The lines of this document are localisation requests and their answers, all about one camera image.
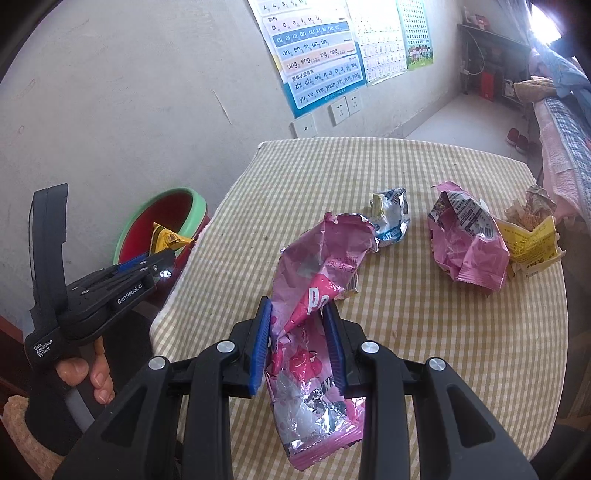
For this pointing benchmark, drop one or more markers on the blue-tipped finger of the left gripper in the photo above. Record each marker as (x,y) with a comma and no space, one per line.
(129,264)

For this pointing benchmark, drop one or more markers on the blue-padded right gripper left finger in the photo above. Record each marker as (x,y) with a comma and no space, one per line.
(251,337)

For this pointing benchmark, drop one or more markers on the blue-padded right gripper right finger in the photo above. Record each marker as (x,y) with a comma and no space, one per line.
(344,339)

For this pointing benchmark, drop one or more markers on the small yellow snack wrapper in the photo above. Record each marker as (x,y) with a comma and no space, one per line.
(163,238)

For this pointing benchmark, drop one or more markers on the long pink foil snack wrapper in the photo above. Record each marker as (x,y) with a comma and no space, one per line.
(312,418)

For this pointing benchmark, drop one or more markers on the large pink snack bag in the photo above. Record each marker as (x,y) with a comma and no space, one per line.
(466,241)

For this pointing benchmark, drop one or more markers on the yellow cardboard box torn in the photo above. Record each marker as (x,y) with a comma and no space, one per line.
(531,251)

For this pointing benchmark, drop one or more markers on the newspaper ball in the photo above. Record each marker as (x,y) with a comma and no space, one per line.
(537,207)

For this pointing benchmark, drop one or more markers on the person's left hand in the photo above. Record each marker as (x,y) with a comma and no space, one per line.
(90,371)

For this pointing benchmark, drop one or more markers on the green and red plastic basin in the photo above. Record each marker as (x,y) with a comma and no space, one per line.
(181,211)

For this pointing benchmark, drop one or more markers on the blue silver foil wrapper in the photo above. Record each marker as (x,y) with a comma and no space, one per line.
(389,214)

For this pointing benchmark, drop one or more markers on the beige checkered tablecloth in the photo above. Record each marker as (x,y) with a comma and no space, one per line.
(510,346)

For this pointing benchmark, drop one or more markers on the red shoes on floor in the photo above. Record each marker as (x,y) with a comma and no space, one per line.
(520,142)

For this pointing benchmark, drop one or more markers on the bed with plaid quilt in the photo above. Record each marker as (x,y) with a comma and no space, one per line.
(560,94)

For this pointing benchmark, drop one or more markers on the dark shelf unit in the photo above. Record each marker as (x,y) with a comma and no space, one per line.
(491,62)

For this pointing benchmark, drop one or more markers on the white blank wall plate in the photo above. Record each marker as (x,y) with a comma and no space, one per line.
(304,126)

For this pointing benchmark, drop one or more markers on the white wall socket left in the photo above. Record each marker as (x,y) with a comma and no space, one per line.
(339,111)

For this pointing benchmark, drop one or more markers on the white wall socket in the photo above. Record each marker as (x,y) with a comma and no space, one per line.
(355,103)
(339,111)

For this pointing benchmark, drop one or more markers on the white wall socket right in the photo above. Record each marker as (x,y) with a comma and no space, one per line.
(355,103)

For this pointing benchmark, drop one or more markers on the blue pinyin wall poster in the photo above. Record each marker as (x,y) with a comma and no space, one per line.
(314,47)

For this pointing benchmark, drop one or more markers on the green-edged wall poster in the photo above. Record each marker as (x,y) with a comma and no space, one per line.
(416,33)

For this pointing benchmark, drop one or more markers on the white character wall chart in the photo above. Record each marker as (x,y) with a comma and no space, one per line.
(378,30)

